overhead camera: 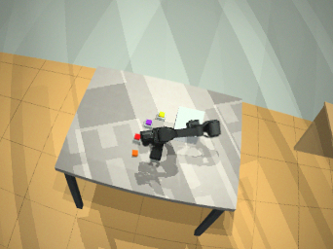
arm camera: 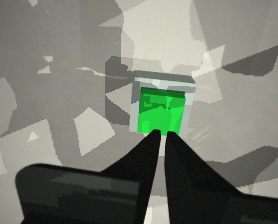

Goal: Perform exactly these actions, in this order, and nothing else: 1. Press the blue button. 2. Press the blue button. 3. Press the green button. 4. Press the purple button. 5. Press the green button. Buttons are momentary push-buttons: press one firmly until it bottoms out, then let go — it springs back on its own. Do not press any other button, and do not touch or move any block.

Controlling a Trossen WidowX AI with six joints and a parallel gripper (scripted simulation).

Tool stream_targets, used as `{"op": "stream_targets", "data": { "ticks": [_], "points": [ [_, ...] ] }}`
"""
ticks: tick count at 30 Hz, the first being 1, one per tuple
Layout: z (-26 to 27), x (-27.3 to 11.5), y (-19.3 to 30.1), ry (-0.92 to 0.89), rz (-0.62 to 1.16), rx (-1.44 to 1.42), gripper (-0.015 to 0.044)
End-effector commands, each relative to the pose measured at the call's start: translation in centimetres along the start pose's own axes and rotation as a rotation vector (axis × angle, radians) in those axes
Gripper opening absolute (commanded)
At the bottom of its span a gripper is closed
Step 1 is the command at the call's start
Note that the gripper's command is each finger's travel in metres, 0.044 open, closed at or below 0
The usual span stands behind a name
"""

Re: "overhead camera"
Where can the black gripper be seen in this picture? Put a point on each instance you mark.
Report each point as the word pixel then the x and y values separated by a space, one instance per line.
pixel 156 151

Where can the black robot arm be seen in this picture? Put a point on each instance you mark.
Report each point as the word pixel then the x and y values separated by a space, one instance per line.
pixel 162 135

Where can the orange block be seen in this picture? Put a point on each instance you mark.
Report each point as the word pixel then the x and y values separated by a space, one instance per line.
pixel 134 153

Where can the purple button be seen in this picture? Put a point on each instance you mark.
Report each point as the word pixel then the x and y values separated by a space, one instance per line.
pixel 148 124

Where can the red button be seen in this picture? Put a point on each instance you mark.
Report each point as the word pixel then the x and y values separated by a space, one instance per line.
pixel 136 139

